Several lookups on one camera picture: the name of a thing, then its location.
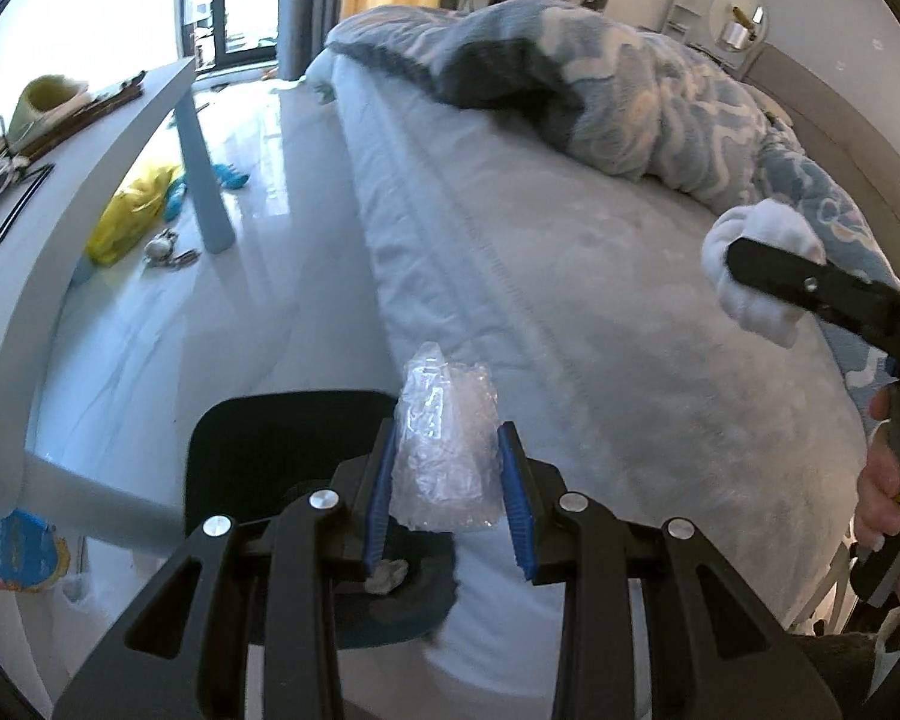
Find grey curtain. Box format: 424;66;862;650
277;0;346;81

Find person's dark trousers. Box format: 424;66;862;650
791;634;897;720

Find white shelf stand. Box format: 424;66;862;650
667;0;721;46

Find clear plastic wrap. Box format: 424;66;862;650
391;340;505;533

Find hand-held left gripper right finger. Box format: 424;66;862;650
495;422;845;720

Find teal toy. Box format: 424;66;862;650
169;163;250;211

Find blue printed packet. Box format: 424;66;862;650
0;510;72;593

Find blue patterned fleece blanket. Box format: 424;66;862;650
322;0;900;395

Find white sock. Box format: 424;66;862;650
701;199;827;350

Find brown sticks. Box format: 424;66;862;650
15;71;148;166

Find black wire basket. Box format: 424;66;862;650
0;116;53;253

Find bunch of keys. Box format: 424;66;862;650
142;229;200;269

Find person's right hand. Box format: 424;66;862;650
855;382;900;557

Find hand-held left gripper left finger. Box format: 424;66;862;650
52;416;402;720

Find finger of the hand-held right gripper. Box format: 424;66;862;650
724;238;900;355

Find pale green cup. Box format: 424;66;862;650
11;75;92;140

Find black trash bin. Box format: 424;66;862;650
184;390;462;650

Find beige bed headboard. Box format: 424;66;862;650
742;41;900;256

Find round mirror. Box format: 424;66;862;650
709;0;772;53

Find light blue table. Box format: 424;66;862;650
0;56;237;552

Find yellow plastic bag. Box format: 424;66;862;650
86;163;185;265

